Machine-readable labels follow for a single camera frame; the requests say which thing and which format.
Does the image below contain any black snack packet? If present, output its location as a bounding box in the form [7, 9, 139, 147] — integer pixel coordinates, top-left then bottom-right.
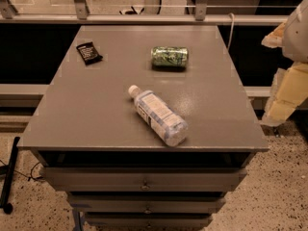
[76, 42, 103, 65]

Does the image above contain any metal guard rail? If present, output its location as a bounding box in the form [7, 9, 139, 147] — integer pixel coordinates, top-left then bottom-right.
[0, 0, 287, 25]

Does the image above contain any green soda can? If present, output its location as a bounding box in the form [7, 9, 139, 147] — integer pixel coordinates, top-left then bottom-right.
[151, 46, 189, 68]

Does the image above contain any black floor cable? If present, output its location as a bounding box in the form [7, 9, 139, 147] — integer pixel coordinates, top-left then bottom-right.
[0, 159, 44, 182]

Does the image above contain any bottom grey drawer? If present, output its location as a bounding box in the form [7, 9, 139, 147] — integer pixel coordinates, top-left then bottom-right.
[85, 213, 213, 228]

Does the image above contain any grey drawer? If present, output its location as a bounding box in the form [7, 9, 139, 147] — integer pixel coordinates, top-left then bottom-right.
[41, 167, 246, 193]
[67, 194, 225, 214]
[85, 213, 213, 228]

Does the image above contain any grey drawer cabinet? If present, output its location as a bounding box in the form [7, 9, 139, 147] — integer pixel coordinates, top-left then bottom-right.
[18, 26, 268, 228]

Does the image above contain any white hanging cable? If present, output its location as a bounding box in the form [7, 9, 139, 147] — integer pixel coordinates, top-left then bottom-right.
[226, 13, 236, 50]

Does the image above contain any top grey drawer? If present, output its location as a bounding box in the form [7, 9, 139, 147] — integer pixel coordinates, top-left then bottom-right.
[41, 167, 246, 193]

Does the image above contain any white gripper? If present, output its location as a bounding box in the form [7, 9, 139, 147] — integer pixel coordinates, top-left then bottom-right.
[261, 0, 308, 127]

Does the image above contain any clear plastic water bottle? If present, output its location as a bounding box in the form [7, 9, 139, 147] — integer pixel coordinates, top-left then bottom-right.
[128, 85, 188, 147]

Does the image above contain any black stand leg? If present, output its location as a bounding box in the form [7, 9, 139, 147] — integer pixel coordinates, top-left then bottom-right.
[0, 137, 20, 215]

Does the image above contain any middle grey drawer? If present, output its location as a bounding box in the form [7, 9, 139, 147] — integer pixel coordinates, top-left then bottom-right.
[67, 194, 225, 214]

